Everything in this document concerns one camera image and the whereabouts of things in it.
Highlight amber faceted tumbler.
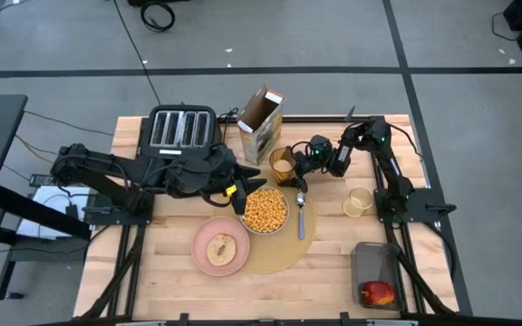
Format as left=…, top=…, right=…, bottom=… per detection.
left=268, top=145, right=298, bottom=185

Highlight round woven tan placemat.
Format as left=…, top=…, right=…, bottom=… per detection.
left=212, top=169, right=318, bottom=274

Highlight coiled black floor cable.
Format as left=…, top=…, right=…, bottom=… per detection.
left=140, top=0, right=177, bottom=34

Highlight bagel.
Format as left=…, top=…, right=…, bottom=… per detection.
left=205, top=233, right=238, bottom=268

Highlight red apple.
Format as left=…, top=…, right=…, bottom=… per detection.
left=360, top=280, right=396, bottom=308

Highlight cream bowl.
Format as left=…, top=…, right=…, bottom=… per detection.
left=239, top=185, right=291, bottom=236

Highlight pink plate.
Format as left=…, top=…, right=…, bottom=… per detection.
left=190, top=215, right=252, bottom=278

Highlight black four-slot toaster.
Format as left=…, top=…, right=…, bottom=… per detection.
left=139, top=104, right=224, bottom=165

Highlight panda cereal box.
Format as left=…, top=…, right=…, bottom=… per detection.
left=236, top=82, right=286, bottom=167

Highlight clear grey plastic bin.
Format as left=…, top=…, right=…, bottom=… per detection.
left=350, top=241, right=406, bottom=312

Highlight yellow cereal puffs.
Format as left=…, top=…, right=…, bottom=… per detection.
left=242, top=187, right=288, bottom=233

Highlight long black floor cable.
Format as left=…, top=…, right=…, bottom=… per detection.
left=112, top=0, right=163, bottom=107

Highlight spoon with lavender handle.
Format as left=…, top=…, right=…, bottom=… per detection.
left=295, top=190, right=308, bottom=242

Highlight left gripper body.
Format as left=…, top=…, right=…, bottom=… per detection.
left=169, top=144, right=240, bottom=201

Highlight white box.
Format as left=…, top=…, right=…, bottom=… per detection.
left=15, top=185, right=92, bottom=241

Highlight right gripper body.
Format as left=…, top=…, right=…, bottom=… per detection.
left=295, top=134, right=335, bottom=177

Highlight black toaster power cable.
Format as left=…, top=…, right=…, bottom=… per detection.
left=217, top=106, right=240, bottom=137

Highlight gold wire utensil holder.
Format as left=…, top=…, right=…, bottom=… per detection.
left=341, top=185, right=375, bottom=219

